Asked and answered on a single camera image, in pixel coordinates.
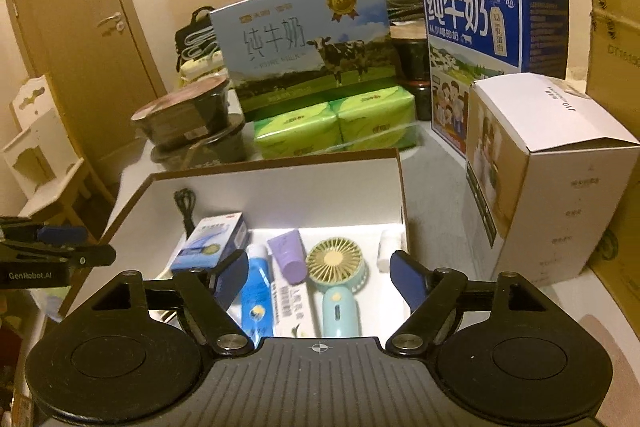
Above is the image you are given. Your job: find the dark instant noodle bowl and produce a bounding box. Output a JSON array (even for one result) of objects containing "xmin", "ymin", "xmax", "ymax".
[
  {"xmin": 130, "ymin": 75, "xmax": 231, "ymax": 143},
  {"xmin": 149, "ymin": 114, "xmax": 247, "ymax": 172}
]

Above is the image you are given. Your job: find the white wooden chair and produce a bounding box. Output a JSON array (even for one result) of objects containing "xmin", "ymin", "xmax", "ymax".
[{"xmin": 2, "ymin": 74, "xmax": 99, "ymax": 229}]

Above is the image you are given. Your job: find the small white pill bottle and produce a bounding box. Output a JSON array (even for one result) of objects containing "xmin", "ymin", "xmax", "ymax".
[{"xmin": 377, "ymin": 229, "xmax": 405, "ymax": 274}]

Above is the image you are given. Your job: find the wooden door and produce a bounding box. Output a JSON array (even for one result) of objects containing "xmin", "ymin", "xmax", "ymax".
[{"xmin": 0, "ymin": 0, "xmax": 169, "ymax": 130}]

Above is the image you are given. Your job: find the large brown cardboard box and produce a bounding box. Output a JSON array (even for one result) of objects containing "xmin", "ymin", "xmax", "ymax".
[{"xmin": 584, "ymin": 0, "xmax": 640, "ymax": 304}]

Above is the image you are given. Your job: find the blue medicine box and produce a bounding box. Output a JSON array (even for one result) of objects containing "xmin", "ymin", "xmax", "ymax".
[{"xmin": 168, "ymin": 211, "xmax": 251, "ymax": 281}]

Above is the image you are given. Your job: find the pale yellow packet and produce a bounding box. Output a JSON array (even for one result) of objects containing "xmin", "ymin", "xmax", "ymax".
[{"xmin": 179, "ymin": 51, "xmax": 227, "ymax": 81}]

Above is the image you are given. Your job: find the black cable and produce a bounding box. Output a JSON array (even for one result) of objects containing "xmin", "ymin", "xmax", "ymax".
[{"xmin": 173, "ymin": 188, "xmax": 197, "ymax": 236}]

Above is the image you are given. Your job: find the mint green handheld fan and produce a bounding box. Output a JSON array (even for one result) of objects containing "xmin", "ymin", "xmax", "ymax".
[{"xmin": 304, "ymin": 239, "xmax": 370, "ymax": 339}]

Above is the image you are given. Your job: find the black bag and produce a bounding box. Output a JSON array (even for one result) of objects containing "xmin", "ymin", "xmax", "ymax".
[{"xmin": 173, "ymin": 6, "xmax": 222, "ymax": 74}]

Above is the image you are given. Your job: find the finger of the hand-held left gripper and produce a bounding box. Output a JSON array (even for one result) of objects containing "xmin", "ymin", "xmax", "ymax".
[
  {"xmin": 0, "ymin": 242, "xmax": 118, "ymax": 270},
  {"xmin": 0, "ymin": 216, "xmax": 90, "ymax": 249}
]

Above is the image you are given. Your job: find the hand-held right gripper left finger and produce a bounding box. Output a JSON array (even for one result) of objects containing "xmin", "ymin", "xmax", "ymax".
[{"xmin": 79, "ymin": 250, "xmax": 252, "ymax": 357}]

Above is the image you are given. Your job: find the grey cord bundle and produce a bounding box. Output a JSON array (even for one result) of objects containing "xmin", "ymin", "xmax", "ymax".
[{"xmin": 180, "ymin": 24, "xmax": 222, "ymax": 64}]

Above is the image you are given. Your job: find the brown mat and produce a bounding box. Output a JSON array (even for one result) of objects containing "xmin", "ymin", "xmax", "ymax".
[{"xmin": 574, "ymin": 314, "xmax": 640, "ymax": 410}]

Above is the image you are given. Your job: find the dark blue milk carton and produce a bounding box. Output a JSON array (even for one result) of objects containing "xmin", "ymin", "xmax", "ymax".
[{"xmin": 419, "ymin": 0, "xmax": 571, "ymax": 164}]

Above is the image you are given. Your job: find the white and green medicine box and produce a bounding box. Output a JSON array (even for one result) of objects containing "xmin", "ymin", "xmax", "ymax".
[{"xmin": 269, "ymin": 279, "xmax": 321, "ymax": 339}]

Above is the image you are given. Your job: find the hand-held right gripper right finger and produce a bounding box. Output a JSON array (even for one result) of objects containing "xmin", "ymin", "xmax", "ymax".
[{"xmin": 388, "ymin": 249, "xmax": 562, "ymax": 357}]

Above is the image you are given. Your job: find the green tissue pack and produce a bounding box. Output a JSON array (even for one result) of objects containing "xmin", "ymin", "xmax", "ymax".
[
  {"xmin": 336, "ymin": 87, "xmax": 419, "ymax": 151},
  {"xmin": 253, "ymin": 101, "xmax": 342, "ymax": 160}
]

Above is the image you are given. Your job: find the blue tube with white cap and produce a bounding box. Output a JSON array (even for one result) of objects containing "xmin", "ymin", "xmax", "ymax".
[{"xmin": 238, "ymin": 242, "xmax": 276, "ymax": 349}]

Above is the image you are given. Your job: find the light blue cow milk carton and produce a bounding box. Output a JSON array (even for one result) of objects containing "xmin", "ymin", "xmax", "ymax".
[{"xmin": 207, "ymin": 0, "xmax": 397, "ymax": 114}]

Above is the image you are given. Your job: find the purple tube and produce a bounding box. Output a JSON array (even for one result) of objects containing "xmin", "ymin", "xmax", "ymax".
[{"xmin": 266, "ymin": 228, "xmax": 307, "ymax": 286}]

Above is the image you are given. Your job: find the metal door handle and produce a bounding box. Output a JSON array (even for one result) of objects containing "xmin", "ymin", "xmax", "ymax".
[{"xmin": 98, "ymin": 11, "xmax": 126, "ymax": 32}]

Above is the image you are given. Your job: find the dark jar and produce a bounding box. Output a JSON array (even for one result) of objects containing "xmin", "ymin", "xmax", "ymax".
[{"xmin": 389, "ymin": 21, "xmax": 432, "ymax": 121}]

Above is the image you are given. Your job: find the white cardboard box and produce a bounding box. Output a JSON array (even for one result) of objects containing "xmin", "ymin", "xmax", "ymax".
[{"xmin": 462, "ymin": 74, "xmax": 634, "ymax": 289}]

